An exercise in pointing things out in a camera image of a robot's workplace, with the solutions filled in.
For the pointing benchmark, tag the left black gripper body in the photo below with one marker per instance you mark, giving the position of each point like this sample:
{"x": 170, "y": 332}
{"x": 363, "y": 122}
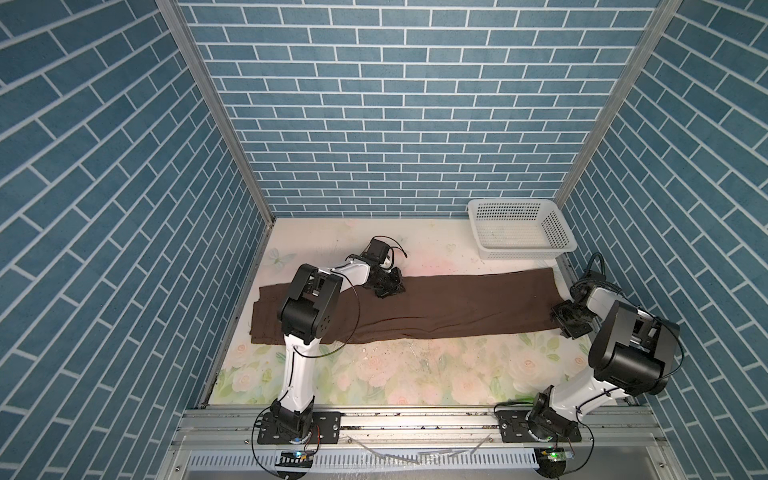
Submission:
{"x": 386, "y": 283}

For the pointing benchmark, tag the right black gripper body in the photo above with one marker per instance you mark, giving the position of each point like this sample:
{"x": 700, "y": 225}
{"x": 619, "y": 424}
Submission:
{"x": 573, "y": 321}

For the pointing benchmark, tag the brown trousers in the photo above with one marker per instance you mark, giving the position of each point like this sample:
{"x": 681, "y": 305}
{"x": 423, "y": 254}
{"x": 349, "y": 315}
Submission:
{"x": 452, "y": 306}

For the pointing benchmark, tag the white plastic basket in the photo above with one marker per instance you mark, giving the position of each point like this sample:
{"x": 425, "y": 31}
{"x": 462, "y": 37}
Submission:
{"x": 519, "y": 229}

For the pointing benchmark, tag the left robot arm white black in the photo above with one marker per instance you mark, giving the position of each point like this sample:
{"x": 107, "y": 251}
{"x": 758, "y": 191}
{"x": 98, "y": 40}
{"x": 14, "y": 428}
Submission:
{"x": 305, "y": 317}

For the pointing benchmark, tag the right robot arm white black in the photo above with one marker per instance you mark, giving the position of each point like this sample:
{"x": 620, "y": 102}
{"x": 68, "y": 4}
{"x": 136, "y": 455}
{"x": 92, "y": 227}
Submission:
{"x": 633, "y": 353}

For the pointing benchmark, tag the right green circuit board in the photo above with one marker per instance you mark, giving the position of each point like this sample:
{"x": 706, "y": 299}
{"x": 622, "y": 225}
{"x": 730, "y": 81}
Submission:
{"x": 553, "y": 458}

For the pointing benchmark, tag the green circuit board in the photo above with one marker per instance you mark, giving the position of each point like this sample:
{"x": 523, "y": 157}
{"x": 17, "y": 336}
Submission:
{"x": 553, "y": 458}
{"x": 292, "y": 460}

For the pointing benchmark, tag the left green circuit board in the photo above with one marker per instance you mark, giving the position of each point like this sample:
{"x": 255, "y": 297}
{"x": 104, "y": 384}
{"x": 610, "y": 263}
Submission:
{"x": 292, "y": 460}

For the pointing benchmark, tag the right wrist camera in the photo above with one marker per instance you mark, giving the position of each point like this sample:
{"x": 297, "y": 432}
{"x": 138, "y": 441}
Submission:
{"x": 585, "y": 284}

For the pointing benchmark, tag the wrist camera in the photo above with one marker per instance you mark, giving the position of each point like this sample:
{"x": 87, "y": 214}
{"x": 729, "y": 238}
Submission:
{"x": 585, "y": 284}
{"x": 379, "y": 253}

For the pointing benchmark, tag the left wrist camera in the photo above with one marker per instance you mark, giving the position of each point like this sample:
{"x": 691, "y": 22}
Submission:
{"x": 379, "y": 253}

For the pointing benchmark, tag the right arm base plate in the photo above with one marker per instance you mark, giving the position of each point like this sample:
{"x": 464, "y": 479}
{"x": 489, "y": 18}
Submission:
{"x": 519, "y": 426}

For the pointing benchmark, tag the white slotted cable duct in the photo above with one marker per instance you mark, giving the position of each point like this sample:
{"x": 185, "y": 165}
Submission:
{"x": 358, "y": 460}

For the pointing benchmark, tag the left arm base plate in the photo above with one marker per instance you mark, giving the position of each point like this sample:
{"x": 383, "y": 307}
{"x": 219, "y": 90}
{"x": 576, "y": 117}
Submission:
{"x": 324, "y": 429}

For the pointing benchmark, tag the aluminium front rail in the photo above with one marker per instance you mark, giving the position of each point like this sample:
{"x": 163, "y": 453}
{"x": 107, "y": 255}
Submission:
{"x": 230, "y": 428}

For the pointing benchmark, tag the right corner aluminium post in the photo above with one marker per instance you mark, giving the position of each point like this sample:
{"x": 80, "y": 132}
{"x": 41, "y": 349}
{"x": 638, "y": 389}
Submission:
{"x": 651, "y": 36}

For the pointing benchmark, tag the corner aluminium post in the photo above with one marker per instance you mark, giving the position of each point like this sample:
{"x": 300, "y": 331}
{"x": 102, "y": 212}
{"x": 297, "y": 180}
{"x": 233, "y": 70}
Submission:
{"x": 181, "y": 33}
{"x": 651, "y": 36}

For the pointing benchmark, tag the left corner aluminium post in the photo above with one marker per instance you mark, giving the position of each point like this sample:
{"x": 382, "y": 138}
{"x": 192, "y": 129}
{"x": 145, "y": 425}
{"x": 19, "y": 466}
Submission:
{"x": 181, "y": 33}

